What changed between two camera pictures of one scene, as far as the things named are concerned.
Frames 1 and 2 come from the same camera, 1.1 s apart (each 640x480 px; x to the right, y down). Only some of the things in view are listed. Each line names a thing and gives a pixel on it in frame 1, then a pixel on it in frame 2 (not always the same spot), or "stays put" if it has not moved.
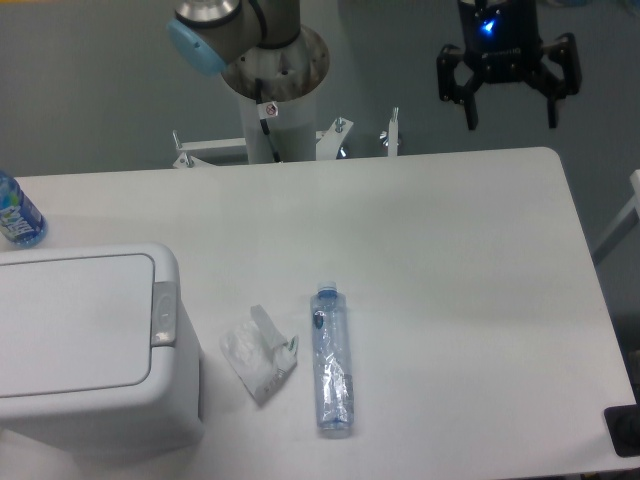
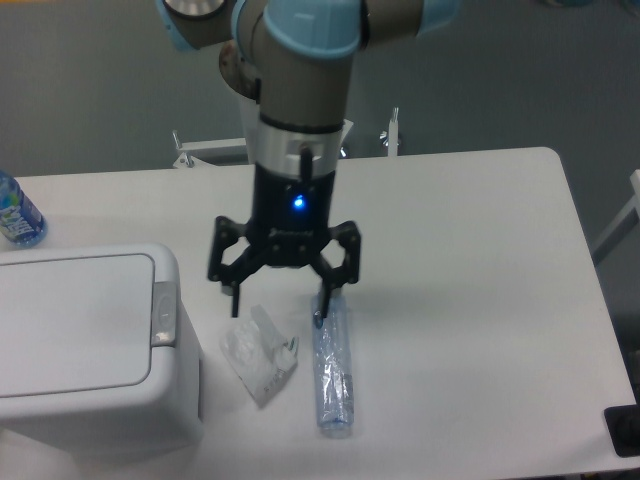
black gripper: [502, 38] -> [290, 227]
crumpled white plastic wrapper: [259, 354] stays put
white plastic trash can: [97, 352] stays put
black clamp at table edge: [623, 426] stays put
